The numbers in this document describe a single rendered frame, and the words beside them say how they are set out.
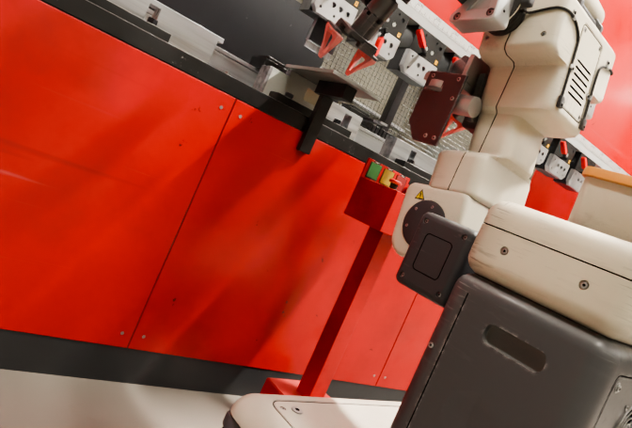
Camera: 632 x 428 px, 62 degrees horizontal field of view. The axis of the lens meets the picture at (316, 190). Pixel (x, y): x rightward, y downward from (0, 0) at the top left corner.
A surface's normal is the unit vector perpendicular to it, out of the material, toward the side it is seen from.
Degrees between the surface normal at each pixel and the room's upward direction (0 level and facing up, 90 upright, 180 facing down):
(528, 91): 90
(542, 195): 90
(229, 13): 90
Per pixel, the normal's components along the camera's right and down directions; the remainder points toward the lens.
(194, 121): 0.52, 0.26
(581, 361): -0.64, -0.26
